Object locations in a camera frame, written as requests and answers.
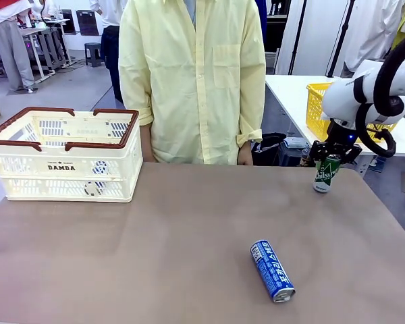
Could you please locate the yellow plastic basket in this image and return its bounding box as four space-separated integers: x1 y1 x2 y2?
306 82 401 142

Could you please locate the grey work desk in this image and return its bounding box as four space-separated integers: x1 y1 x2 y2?
18 26 74 81

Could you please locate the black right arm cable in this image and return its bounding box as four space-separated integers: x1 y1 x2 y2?
354 32 405 158

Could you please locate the person's right forearm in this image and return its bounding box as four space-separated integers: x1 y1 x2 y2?
142 123 154 149

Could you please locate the person in pale yellow shirt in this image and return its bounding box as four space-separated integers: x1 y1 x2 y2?
117 0 267 166

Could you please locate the blue white drink can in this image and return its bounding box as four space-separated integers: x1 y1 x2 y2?
92 160 109 176

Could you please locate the bystander in grey trousers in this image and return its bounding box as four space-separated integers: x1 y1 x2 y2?
0 0 37 92

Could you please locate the white side table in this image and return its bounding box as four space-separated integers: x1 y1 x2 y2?
265 74 405 176

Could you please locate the cream plastic shopping basket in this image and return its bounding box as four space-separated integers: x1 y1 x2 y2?
0 106 144 203

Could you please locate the person's left hand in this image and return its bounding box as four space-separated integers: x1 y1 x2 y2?
238 142 255 167

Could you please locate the brown basket handle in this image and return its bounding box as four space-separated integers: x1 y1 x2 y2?
0 106 76 152
65 108 140 152

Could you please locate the black bag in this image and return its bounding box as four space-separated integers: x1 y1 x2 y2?
252 132 288 167

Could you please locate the bystander in white shirt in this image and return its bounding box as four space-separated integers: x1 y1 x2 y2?
343 0 405 77

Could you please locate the blue Pocari Sweat can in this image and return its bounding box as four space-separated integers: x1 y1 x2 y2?
249 239 296 304

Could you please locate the green soda can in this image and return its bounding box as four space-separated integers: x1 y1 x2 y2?
312 153 342 194

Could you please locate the bystander in dark skirt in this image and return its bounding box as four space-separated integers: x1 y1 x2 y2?
89 0 124 104

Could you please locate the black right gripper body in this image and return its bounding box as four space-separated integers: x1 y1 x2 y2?
325 118 359 148

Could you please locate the dark plastic stool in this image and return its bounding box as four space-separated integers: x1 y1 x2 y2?
84 42 106 68

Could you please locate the black tripod stand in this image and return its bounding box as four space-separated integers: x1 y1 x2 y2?
288 0 356 78

